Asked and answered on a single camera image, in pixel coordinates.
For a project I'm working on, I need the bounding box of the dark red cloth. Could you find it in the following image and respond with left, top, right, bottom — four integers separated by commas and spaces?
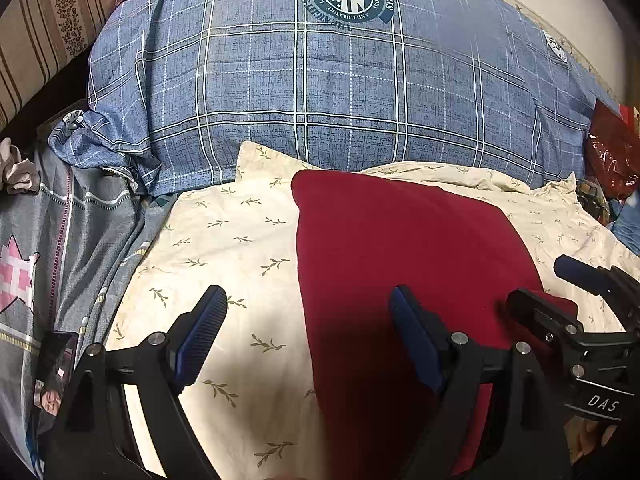
291, 169, 576, 480

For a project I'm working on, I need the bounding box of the cream leaf-print cloth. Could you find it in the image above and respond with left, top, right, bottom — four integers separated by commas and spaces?
107, 140, 640, 480

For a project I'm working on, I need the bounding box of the pinkish grey crumpled cloth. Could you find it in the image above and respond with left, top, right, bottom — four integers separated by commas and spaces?
0, 137, 42, 196

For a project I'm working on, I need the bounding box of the person's right hand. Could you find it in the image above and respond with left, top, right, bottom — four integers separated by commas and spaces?
570, 412, 621, 465

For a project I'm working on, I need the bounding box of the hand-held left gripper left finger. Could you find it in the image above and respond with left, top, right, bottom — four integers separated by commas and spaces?
42, 285, 228, 480

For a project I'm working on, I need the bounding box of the red plastic bag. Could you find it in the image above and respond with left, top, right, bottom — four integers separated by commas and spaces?
582, 100, 640, 202

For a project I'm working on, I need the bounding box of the grey printed bedsheet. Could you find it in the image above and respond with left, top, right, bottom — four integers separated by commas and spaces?
0, 110, 173, 480

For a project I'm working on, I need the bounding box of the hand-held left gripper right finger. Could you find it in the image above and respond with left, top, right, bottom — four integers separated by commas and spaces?
389, 285, 573, 480

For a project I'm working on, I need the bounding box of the smartphone with photo screen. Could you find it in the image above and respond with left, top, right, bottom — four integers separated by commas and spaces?
34, 331, 80, 417

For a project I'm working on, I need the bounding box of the striped floral headboard cushion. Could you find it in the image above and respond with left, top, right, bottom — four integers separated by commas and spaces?
0, 0, 126, 131

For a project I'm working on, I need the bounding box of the blue plaid quilt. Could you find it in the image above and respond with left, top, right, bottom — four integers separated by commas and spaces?
47, 0, 621, 198

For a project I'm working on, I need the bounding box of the blue fabric item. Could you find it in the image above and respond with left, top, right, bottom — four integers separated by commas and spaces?
607, 204, 640, 257

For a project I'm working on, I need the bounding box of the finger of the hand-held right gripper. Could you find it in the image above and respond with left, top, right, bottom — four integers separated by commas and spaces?
506, 289, 586, 361
554, 255, 640, 311

